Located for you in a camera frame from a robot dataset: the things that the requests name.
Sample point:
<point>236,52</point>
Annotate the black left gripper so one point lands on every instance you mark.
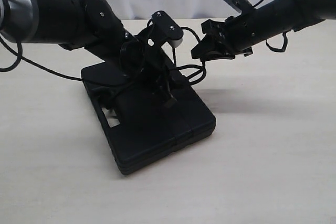
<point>142,58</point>

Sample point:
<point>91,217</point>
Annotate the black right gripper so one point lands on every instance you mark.
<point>233,34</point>

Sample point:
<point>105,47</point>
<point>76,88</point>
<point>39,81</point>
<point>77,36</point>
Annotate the black plastic carrying case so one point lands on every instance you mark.
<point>139,129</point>

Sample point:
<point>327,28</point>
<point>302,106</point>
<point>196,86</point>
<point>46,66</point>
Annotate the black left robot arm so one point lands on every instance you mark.
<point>93,26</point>

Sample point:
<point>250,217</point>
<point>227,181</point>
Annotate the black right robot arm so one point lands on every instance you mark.
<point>283,16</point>

